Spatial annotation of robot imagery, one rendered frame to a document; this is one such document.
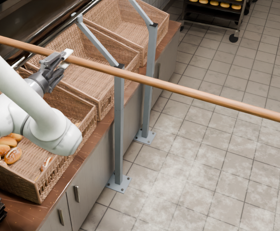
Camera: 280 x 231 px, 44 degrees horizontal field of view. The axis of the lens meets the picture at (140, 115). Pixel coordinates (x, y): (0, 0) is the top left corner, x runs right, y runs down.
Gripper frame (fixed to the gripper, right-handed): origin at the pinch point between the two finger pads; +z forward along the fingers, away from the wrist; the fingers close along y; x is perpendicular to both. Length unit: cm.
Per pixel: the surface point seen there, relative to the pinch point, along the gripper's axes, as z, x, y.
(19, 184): -26, -13, 52
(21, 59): -5.0, -16.4, 2.3
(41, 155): -3, -19, 61
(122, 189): 33, 9, 118
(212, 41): 253, 18, 118
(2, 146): -10, -35, 54
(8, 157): -14, -30, 56
